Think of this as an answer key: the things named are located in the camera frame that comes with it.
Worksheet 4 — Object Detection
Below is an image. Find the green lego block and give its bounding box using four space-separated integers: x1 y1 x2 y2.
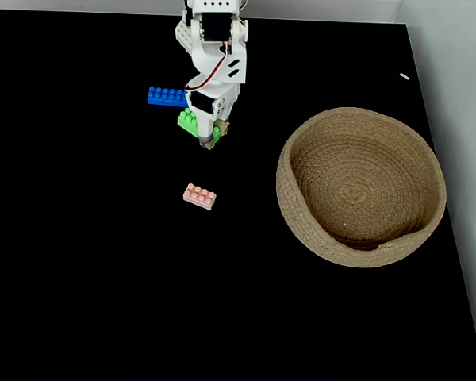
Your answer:
177 107 222 144

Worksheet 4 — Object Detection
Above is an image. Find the blue lego block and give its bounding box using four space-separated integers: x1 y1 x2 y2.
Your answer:
147 86 190 109

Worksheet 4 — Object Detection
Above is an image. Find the pink lego block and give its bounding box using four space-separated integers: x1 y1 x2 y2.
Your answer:
182 183 217 211

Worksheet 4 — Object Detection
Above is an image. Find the red white servo cable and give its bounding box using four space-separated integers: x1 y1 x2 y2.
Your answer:
184 55 229 92

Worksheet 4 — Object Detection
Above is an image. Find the woven rope basket tray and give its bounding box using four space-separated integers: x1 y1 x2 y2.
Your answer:
275 106 447 269

